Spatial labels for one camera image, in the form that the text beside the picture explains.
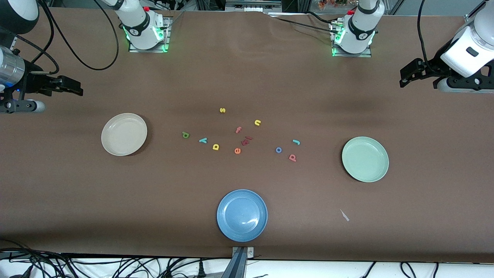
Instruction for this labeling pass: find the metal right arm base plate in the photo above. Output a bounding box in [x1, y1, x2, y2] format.
[129, 15, 170, 53]

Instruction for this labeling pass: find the grey base cable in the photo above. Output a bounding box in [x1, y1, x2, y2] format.
[164, 11, 186, 31]

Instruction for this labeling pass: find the white power strip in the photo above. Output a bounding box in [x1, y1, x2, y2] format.
[226, 0, 282, 11]

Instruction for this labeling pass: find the tangle of black floor cables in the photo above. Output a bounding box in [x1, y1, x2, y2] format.
[0, 239, 232, 278]

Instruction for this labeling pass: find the blue plate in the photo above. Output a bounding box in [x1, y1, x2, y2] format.
[217, 189, 268, 242]

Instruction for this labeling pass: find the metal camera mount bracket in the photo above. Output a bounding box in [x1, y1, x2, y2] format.
[221, 246, 255, 278]

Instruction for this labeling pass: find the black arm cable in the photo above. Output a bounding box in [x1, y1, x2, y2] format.
[12, 0, 119, 76]
[417, 0, 429, 64]

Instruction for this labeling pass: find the brown table cover sheet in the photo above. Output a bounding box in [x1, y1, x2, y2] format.
[0, 7, 494, 264]

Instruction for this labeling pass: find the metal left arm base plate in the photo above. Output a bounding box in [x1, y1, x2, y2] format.
[332, 21, 372, 58]

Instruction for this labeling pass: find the black base power cable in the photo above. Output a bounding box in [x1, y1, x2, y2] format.
[276, 12, 340, 34]

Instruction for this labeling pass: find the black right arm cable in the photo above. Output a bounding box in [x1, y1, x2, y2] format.
[12, 0, 119, 76]

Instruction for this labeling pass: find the light green plate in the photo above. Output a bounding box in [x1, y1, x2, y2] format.
[342, 136, 389, 183]

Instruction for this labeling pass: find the beige brown plate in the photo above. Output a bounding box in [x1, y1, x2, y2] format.
[101, 113, 148, 156]

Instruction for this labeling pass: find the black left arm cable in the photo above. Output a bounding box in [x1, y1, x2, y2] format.
[417, 0, 429, 64]

